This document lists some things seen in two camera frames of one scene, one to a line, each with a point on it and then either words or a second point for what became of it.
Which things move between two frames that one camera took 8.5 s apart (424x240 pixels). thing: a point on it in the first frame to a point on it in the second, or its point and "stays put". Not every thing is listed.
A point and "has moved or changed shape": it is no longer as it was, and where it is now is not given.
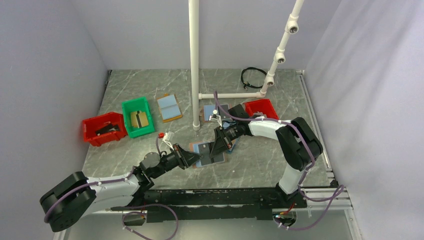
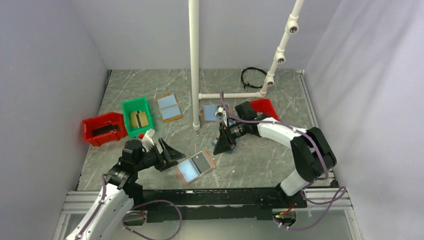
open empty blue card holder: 169,108 stays put
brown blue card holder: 205,149 to 195,167
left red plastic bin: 104,128 stays put
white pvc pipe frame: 292,26 stays put
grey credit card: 204,149 has moved or changed shape
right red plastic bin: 264,106 stays put
